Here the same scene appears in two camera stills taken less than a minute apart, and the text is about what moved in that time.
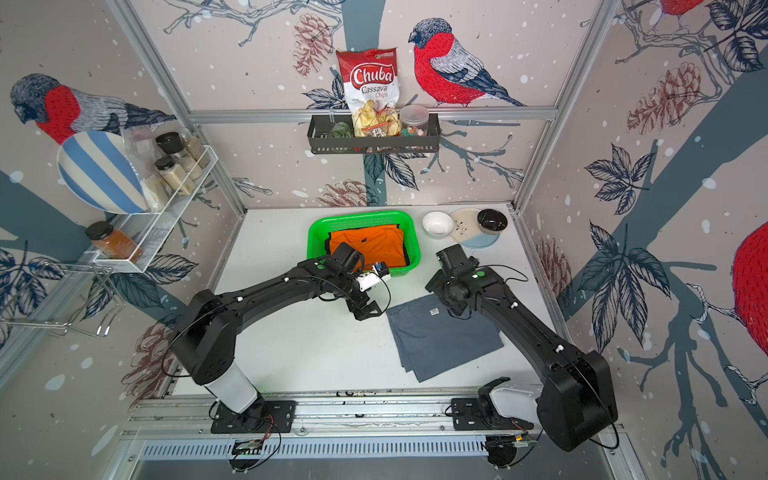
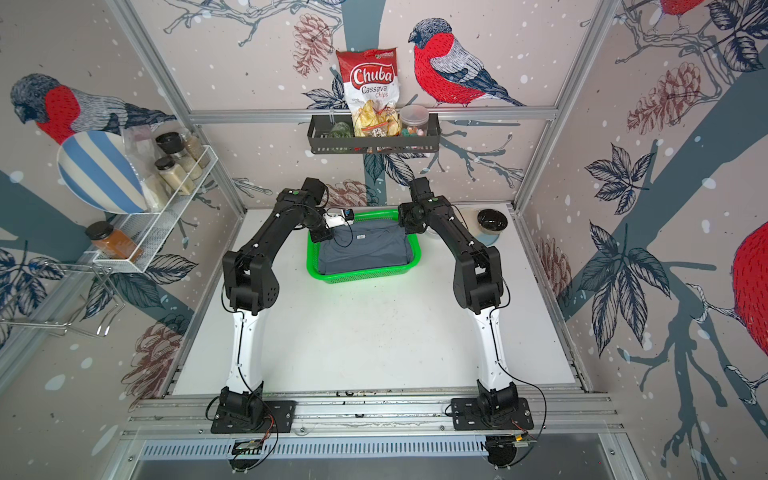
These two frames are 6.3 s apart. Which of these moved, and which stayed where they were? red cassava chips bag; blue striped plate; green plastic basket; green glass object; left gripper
Moved: left gripper
Stayed: green glass object; blue striped plate; red cassava chips bag; green plastic basket
